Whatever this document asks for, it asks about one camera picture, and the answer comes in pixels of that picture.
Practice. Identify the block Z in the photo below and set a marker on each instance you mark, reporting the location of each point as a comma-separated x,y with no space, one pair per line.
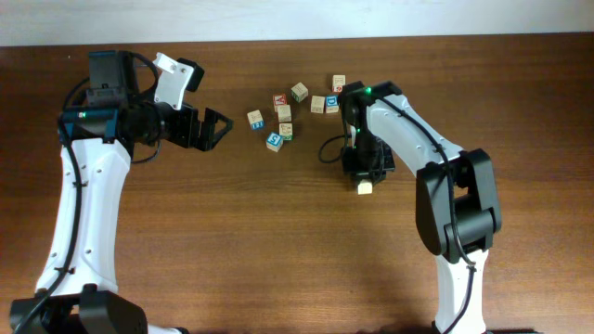
284,113

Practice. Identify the block 5 with green side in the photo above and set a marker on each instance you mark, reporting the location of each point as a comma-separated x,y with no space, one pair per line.
318,104

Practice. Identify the blue D block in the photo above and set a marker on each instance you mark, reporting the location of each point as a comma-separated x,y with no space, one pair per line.
332,104

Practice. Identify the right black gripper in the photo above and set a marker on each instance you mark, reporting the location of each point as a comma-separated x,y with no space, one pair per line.
373,173

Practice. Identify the red A block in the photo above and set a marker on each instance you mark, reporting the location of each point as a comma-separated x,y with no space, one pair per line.
279,100

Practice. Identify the block with animal drawing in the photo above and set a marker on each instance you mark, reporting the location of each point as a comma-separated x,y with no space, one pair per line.
286,131

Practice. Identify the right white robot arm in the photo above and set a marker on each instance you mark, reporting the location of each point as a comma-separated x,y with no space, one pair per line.
457,210

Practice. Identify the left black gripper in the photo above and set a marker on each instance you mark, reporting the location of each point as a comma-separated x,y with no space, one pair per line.
208,138

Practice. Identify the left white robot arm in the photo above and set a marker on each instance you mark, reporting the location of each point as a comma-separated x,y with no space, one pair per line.
126,100

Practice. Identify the block with red bottom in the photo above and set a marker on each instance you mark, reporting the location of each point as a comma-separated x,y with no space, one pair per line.
338,82

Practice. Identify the blue 5 block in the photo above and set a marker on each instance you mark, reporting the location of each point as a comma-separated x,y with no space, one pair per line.
274,142

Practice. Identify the block I with green R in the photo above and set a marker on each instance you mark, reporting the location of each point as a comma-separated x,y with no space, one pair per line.
299,92

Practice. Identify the block Y with blue side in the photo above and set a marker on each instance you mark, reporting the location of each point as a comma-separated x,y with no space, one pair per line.
256,119

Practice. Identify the block with blue T side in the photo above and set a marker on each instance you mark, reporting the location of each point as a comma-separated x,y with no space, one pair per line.
364,187

